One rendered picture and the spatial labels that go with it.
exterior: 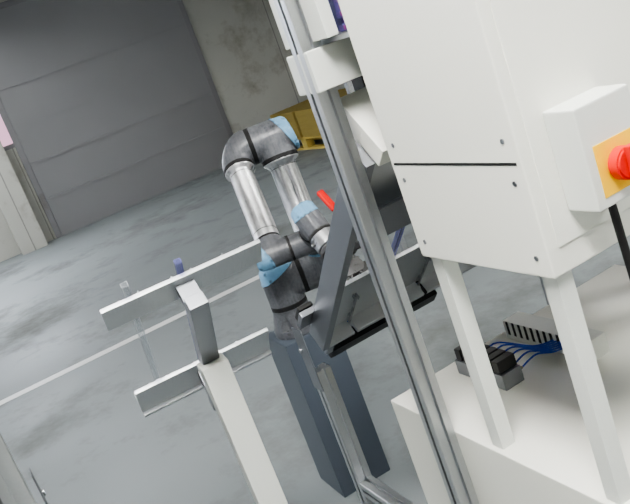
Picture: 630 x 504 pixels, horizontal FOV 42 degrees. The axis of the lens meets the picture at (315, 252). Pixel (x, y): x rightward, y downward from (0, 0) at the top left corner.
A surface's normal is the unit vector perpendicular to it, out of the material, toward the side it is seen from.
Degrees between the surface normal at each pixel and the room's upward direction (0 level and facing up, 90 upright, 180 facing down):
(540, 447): 0
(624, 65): 90
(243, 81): 90
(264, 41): 90
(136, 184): 90
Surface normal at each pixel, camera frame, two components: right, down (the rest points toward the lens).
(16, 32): 0.42, 0.11
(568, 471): -0.33, -0.91
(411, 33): -0.83, 0.42
